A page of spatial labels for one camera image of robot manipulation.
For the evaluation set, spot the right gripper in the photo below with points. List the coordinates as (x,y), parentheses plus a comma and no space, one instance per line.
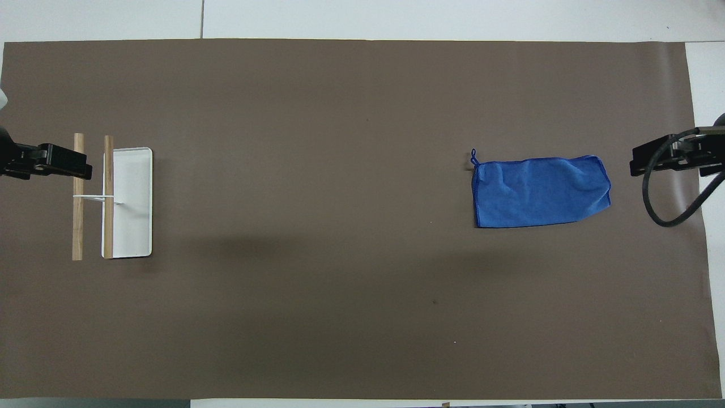
(712,149)

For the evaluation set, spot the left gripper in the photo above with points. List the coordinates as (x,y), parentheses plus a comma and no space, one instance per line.
(8,152)

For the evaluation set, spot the white towel rack wooden bars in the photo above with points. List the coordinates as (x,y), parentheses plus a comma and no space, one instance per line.
(131,204)

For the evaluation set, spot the blue towel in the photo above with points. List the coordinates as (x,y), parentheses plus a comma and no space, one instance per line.
(541,191)

